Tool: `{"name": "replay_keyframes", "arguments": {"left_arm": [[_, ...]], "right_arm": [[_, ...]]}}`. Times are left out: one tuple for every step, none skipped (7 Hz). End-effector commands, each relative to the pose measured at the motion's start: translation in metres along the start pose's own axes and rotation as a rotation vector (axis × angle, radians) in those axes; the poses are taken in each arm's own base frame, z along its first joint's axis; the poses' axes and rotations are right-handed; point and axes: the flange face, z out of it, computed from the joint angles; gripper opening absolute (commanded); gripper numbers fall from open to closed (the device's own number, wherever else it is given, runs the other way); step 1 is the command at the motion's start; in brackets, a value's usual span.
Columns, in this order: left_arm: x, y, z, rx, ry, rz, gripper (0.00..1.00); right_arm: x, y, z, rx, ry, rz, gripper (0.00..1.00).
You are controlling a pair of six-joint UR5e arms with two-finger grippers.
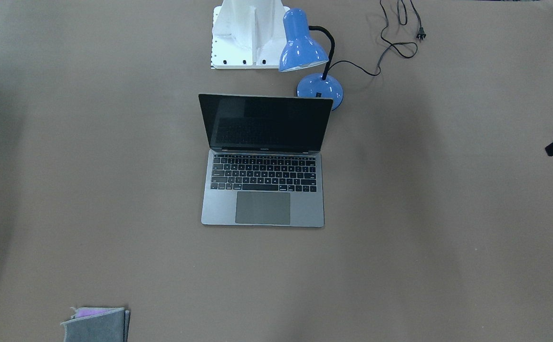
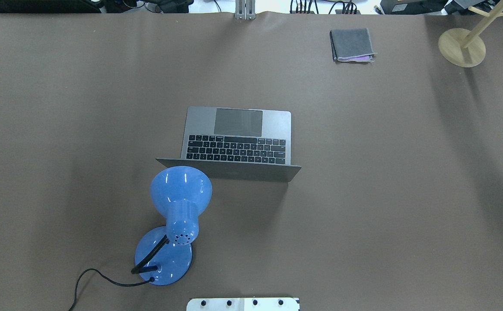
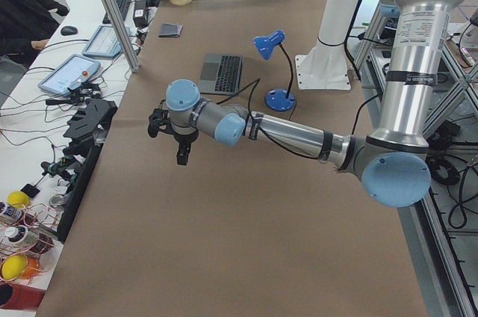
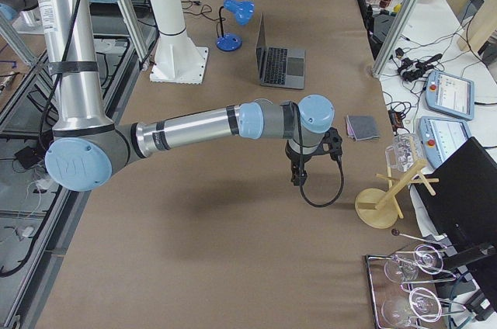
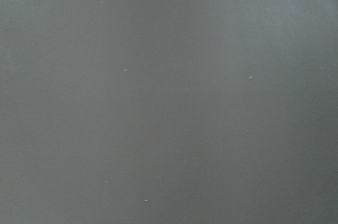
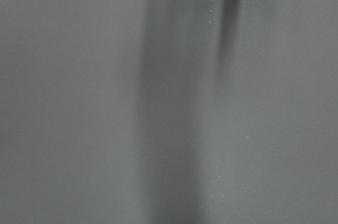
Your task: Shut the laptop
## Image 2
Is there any grey laptop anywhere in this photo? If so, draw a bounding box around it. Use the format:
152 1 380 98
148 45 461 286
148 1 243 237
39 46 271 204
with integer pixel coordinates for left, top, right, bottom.
157 106 301 182

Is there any blue desk lamp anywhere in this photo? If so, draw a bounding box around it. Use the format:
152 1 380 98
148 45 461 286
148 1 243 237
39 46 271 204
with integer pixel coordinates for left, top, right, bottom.
131 166 212 286

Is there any grey folded cloth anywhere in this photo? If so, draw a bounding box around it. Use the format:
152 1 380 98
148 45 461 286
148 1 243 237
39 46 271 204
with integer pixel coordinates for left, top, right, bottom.
329 28 376 63

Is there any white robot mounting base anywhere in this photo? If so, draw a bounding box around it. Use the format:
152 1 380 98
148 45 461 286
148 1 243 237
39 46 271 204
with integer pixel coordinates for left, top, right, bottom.
186 297 301 311

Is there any wooden mug tree stand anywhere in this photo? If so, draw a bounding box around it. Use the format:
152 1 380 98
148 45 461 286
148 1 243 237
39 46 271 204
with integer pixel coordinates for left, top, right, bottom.
438 0 503 68

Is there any aluminium clamp bracket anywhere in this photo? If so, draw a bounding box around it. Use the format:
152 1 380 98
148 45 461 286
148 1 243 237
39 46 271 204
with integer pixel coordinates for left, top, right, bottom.
234 0 257 20

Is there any black lamp power cable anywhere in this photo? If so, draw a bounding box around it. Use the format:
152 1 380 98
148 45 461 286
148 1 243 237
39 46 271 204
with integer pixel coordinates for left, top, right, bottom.
68 268 155 311

